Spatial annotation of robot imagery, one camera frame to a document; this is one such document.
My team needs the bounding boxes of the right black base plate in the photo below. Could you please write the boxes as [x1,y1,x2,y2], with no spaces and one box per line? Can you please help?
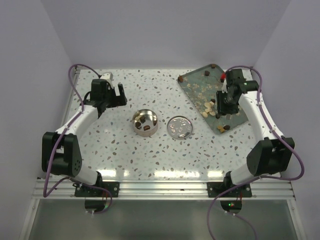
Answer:
[206,181,253,198]

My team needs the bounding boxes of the green floral metal tray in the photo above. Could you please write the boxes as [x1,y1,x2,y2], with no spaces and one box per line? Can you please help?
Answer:
[177,63,248,135]

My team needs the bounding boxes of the chocolates at tray corner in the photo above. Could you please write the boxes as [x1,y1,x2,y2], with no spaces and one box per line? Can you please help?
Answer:
[217,125,231,133]

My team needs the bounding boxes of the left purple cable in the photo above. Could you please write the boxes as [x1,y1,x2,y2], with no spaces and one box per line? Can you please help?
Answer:
[42,63,102,198]

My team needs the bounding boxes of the red cable connector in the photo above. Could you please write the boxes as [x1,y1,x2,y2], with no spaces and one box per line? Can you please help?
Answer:
[220,73,226,82]

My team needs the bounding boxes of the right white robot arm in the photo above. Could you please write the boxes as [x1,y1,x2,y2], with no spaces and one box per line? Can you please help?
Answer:
[216,66,295,197]

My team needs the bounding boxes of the aluminium rail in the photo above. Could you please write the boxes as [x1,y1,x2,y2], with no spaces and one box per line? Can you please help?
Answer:
[32,180,295,200]

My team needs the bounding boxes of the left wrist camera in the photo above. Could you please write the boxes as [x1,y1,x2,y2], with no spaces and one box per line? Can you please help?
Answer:
[99,72,113,85]

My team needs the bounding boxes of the round silver tin lid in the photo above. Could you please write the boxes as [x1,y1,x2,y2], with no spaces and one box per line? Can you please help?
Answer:
[167,115,193,139]

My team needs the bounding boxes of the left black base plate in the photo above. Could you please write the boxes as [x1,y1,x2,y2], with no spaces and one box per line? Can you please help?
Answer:
[72,181,120,198]

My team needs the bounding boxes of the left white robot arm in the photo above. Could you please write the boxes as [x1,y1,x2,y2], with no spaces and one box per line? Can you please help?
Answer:
[41,79,127,197]

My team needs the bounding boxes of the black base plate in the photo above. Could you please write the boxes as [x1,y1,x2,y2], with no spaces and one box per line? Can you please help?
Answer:
[72,181,120,198]
[206,181,253,198]

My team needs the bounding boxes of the dark chocolate tray left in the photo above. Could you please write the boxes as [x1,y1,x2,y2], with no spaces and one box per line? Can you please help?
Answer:
[178,76,184,83]

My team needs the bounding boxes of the round silver tin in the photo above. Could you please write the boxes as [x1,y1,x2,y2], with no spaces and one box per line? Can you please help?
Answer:
[132,109,159,137]

